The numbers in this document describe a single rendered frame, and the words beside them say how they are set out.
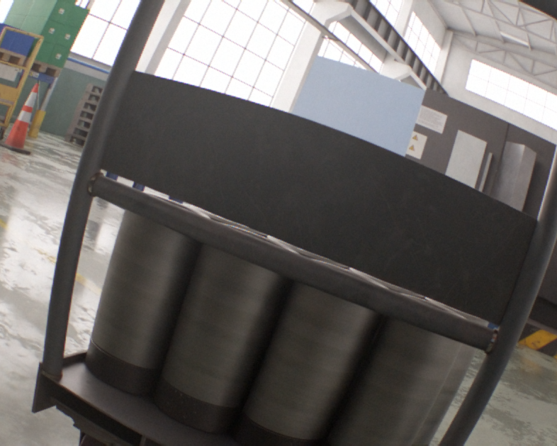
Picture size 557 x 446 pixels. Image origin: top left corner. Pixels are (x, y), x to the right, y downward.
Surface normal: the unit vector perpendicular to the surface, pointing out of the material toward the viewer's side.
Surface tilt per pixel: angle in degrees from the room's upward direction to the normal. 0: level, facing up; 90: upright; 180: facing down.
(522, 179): 90
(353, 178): 98
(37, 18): 90
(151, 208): 83
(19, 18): 90
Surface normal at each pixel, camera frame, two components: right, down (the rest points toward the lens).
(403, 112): -0.40, -0.14
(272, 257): -0.18, -0.11
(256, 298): 0.41, 0.23
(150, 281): 0.22, 0.16
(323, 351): -0.05, 0.07
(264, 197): -0.27, 0.13
